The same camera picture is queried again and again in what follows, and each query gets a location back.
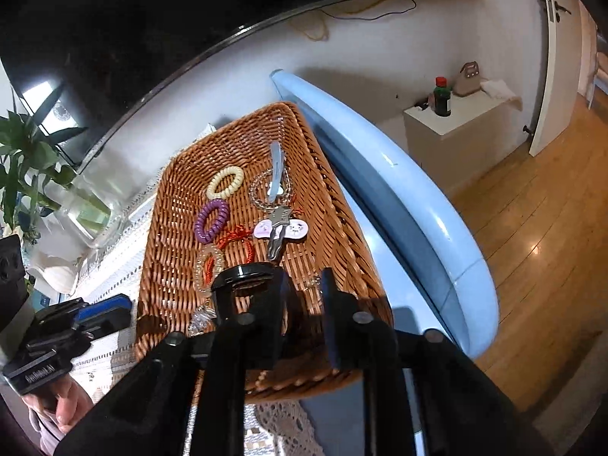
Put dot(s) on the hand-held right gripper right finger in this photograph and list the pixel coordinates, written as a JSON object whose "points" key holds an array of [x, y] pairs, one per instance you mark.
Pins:
{"points": [[333, 323]]}

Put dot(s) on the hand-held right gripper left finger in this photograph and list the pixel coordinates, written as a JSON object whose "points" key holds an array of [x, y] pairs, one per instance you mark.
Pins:
{"points": [[266, 332]]}

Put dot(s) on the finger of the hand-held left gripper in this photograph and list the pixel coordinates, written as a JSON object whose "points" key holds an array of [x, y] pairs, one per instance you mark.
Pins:
{"points": [[107, 309], [107, 328]]}

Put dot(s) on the silver star hair clip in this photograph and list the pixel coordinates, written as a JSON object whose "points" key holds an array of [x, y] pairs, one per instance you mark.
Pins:
{"points": [[276, 232]]}

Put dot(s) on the pink round hair clip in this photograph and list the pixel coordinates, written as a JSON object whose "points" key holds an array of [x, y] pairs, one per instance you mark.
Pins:
{"points": [[296, 229], [262, 230]]}

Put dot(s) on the brown wicker basket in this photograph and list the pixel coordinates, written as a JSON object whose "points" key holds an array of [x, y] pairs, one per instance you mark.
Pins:
{"points": [[304, 161]]}

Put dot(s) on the light blue hair clip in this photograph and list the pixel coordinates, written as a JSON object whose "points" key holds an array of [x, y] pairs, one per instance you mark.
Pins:
{"points": [[276, 166]]}

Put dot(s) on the person's left hand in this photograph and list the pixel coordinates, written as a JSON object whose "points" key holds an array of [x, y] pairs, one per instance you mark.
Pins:
{"points": [[66, 403]]}

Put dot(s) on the clear glass vase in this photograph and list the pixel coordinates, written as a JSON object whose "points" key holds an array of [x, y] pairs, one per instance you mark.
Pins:
{"points": [[90, 209]]}

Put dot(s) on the blue table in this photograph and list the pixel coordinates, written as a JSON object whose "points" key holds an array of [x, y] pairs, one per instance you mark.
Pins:
{"points": [[403, 209]]}

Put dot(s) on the green bamboo plant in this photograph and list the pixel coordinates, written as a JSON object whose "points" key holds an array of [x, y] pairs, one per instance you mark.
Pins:
{"points": [[23, 152]]}

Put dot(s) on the white cabinet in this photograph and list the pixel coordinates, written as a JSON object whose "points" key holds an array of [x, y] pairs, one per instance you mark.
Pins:
{"points": [[456, 142]]}

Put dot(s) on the dark bottle red cap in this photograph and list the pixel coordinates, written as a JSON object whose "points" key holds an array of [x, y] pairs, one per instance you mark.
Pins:
{"points": [[441, 99]]}

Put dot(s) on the beige handbag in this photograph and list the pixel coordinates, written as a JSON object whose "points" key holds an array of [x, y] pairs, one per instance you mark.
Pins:
{"points": [[468, 80]]}

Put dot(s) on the white cloth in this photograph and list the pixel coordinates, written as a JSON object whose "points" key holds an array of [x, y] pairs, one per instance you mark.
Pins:
{"points": [[498, 89]]}

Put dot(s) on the white door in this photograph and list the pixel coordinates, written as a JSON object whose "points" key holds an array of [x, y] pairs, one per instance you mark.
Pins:
{"points": [[555, 66]]}

